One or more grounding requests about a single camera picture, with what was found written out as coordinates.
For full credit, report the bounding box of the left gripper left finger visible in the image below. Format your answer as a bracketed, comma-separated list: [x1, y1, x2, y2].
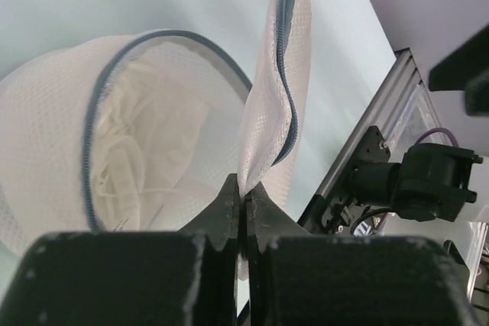
[1, 175, 240, 325]

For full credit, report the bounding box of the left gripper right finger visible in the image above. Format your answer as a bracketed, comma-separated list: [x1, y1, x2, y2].
[244, 186, 478, 325]

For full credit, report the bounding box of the white mesh laundry bag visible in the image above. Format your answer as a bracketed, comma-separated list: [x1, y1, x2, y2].
[1, 0, 312, 254]

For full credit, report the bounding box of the white satin bra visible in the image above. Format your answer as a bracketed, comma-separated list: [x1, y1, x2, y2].
[89, 62, 213, 231]

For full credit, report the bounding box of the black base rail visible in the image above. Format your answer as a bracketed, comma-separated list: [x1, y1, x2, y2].
[297, 125, 390, 234]

